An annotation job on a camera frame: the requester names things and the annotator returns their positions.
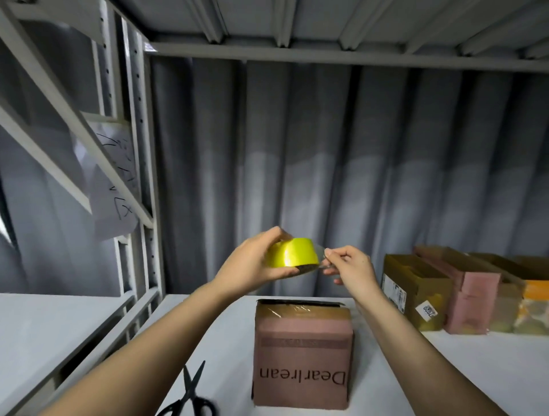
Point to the person's right hand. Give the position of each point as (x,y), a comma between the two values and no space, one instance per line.
(352,267)

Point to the person's right forearm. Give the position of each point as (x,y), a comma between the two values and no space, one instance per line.
(429,360)

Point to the small brown labelled carton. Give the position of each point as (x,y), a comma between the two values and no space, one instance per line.
(508,300)

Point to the person's left forearm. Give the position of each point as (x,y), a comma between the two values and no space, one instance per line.
(137,364)

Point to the orange and white carton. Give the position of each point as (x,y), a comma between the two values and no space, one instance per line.
(536,308)

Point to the person's left hand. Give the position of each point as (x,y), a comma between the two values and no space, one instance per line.
(244,266)

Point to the black scissors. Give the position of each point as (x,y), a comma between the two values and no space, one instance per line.
(189,396)

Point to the pink lettered cardboard box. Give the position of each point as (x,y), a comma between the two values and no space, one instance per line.
(304,360)
(472,296)

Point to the yellow tape roll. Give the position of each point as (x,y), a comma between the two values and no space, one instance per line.
(292,253)

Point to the white metal shelf rack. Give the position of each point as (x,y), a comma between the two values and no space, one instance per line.
(137,171)

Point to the brown box with 7020 sticker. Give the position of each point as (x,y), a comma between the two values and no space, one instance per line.
(412,291)

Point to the handwritten paper sheet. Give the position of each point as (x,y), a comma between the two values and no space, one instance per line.
(116,154)
(111,210)

